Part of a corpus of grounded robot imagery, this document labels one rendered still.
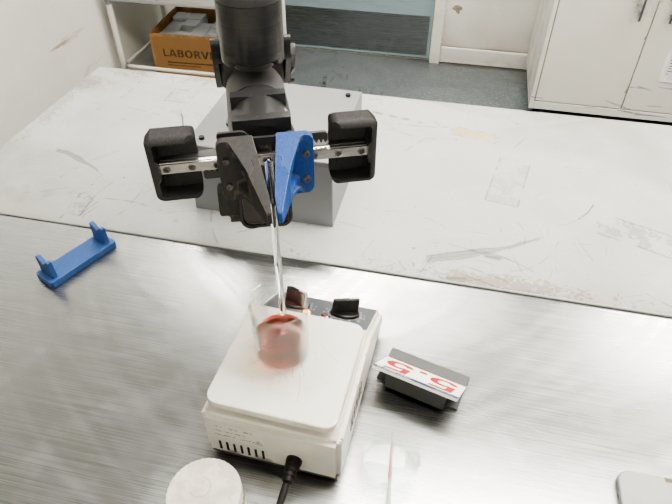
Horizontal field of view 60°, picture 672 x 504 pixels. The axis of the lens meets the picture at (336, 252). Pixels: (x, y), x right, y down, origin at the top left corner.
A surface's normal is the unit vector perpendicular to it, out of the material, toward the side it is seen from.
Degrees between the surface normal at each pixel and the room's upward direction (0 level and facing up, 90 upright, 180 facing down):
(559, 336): 0
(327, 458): 90
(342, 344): 0
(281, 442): 90
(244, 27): 90
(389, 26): 90
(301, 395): 0
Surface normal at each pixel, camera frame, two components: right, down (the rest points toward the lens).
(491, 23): -0.22, 0.65
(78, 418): 0.00, -0.74
